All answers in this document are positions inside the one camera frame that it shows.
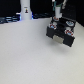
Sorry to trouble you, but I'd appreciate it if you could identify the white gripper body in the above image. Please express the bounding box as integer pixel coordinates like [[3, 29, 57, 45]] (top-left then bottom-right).
[[55, 0, 67, 5]]

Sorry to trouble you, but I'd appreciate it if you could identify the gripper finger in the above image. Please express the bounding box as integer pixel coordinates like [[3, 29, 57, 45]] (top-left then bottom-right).
[[61, 1, 66, 10], [53, 2, 58, 10]]

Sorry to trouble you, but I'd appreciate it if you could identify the black kcup holder drawer box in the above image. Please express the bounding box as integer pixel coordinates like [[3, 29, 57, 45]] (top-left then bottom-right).
[[46, 18, 76, 47]]

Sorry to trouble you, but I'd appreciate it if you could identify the white kcup with green lid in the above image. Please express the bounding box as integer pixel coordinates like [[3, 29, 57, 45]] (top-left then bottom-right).
[[55, 7, 62, 20]]

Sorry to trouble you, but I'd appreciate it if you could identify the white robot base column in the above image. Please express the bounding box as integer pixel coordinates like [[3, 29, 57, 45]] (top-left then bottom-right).
[[20, 0, 32, 20]]

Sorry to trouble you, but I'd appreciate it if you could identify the dark keyboard at left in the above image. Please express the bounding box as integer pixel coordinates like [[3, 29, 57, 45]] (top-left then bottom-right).
[[0, 15, 20, 24]]

